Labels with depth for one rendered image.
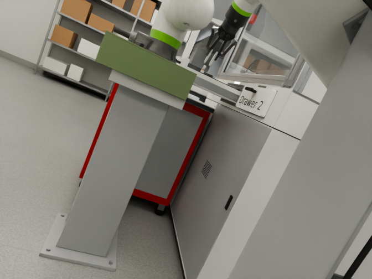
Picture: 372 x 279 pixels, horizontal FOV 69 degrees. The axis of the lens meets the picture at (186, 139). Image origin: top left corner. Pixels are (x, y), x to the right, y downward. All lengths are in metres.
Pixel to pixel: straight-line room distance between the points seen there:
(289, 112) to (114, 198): 0.74
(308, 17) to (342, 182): 0.23
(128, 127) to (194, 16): 0.45
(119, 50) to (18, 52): 4.97
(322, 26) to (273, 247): 0.34
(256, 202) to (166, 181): 0.74
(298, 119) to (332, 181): 0.62
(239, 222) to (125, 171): 0.48
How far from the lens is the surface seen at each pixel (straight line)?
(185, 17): 0.95
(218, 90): 1.35
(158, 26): 1.09
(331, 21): 0.48
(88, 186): 1.13
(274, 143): 1.02
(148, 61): 0.96
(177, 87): 0.98
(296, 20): 0.44
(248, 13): 1.20
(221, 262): 1.18
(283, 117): 1.01
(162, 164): 1.64
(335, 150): 0.44
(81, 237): 1.25
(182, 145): 1.62
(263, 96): 1.12
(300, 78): 1.03
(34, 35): 5.81
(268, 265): 0.49
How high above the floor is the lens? 0.80
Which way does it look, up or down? 10 degrees down
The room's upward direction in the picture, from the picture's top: 24 degrees clockwise
